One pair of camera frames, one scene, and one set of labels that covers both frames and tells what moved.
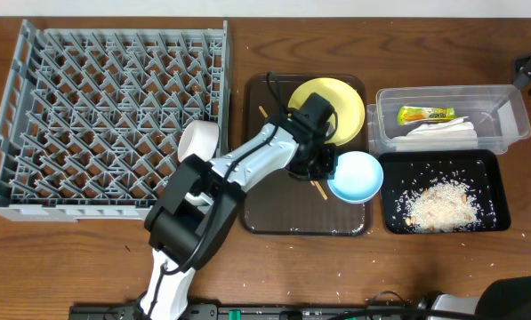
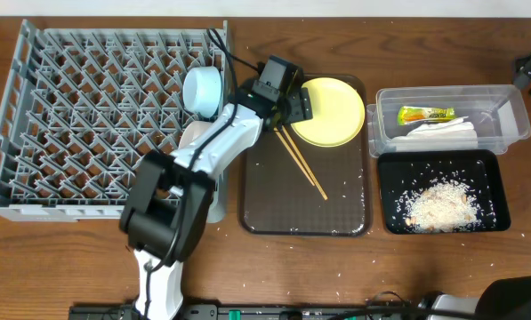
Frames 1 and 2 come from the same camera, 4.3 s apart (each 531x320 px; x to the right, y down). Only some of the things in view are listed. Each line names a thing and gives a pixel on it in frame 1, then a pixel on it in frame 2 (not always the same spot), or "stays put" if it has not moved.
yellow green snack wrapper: x=408 y=114 stays put
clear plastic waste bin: x=446 y=117 stays put
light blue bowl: x=358 y=177 to x=202 y=91
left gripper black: x=315 y=165 to x=299 y=107
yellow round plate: x=343 y=97 stays put
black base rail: x=260 y=311 stays put
